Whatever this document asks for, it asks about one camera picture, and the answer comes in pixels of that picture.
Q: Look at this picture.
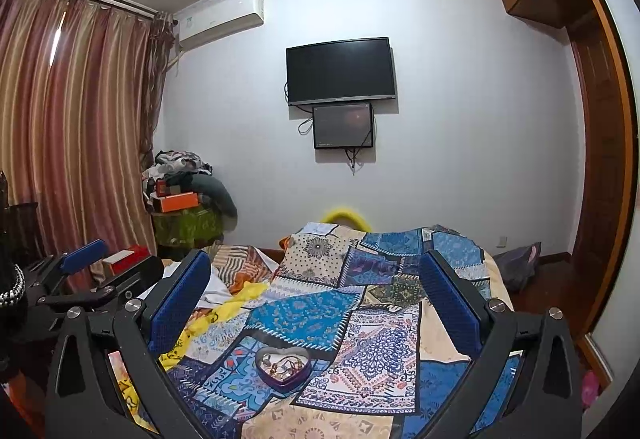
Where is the purple heart-shaped tin box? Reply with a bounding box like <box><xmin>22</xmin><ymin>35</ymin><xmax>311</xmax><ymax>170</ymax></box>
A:
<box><xmin>255</xmin><ymin>347</ymin><xmax>312</xmax><ymax>393</ymax></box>

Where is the red and white box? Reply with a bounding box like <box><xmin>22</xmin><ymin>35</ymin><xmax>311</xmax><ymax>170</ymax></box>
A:
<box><xmin>102</xmin><ymin>244</ymin><xmax>150</xmax><ymax>277</ymax></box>

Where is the yellow printed cloth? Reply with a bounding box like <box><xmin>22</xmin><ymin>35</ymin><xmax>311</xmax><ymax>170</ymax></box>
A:
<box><xmin>108</xmin><ymin>282</ymin><xmax>270</xmax><ymax>433</ymax></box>

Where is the orange box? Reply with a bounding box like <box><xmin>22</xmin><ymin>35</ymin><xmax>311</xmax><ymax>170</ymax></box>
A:
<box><xmin>158</xmin><ymin>192</ymin><xmax>200</xmax><ymax>214</ymax></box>

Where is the green patterned cloth-covered stand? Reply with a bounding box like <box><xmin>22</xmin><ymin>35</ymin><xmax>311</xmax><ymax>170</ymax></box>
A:
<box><xmin>152</xmin><ymin>206</ymin><xmax>224</xmax><ymax>249</ymax></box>

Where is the pile of clothes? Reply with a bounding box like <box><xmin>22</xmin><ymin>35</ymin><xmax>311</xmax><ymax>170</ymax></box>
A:
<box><xmin>142</xmin><ymin>151</ymin><xmax>238</xmax><ymax>219</ymax></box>

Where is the white crumpled cloth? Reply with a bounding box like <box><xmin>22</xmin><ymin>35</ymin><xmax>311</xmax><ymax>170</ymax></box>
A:
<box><xmin>138</xmin><ymin>260</ymin><xmax>232</xmax><ymax>309</ymax></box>

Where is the striped orange cloth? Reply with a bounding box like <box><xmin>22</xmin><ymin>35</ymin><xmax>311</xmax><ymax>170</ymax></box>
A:
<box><xmin>212</xmin><ymin>245</ymin><xmax>280</xmax><ymax>294</ymax></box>

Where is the striped red curtain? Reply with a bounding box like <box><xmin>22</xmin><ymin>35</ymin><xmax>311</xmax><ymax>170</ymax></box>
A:
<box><xmin>1</xmin><ymin>0</ymin><xmax>174</xmax><ymax>254</ymax></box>

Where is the blue patchwork bedspread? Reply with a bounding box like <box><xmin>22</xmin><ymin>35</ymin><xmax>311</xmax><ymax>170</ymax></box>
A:
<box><xmin>168</xmin><ymin>223</ymin><xmax>509</xmax><ymax>438</ymax></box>

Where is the yellow plastic chair back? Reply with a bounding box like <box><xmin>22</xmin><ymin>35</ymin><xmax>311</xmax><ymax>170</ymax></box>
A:
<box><xmin>321</xmin><ymin>207</ymin><xmax>372</xmax><ymax>233</ymax></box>

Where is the white air conditioner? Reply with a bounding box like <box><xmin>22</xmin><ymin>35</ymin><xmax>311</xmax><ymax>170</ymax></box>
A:
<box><xmin>178</xmin><ymin>0</ymin><xmax>264</xmax><ymax>51</ymax></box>

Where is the brown wooden door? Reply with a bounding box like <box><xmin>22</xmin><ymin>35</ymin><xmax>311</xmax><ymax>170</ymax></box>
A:
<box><xmin>565</xmin><ymin>12</ymin><xmax>634</xmax><ymax>338</ymax></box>

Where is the silver chain wrist strap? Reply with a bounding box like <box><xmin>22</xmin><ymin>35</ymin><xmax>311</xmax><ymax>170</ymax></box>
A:
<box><xmin>0</xmin><ymin>262</ymin><xmax>26</xmax><ymax>309</ymax></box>

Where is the small black wall monitor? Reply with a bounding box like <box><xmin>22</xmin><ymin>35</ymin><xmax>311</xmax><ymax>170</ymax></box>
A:
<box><xmin>312</xmin><ymin>102</ymin><xmax>374</xmax><ymax>150</ymax></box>

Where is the black wall television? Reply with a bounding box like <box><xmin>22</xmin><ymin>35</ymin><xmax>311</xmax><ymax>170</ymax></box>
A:
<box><xmin>285</xmin><ymin>37</ymin><xmax>396</xmax><ymax>106</ymax></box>

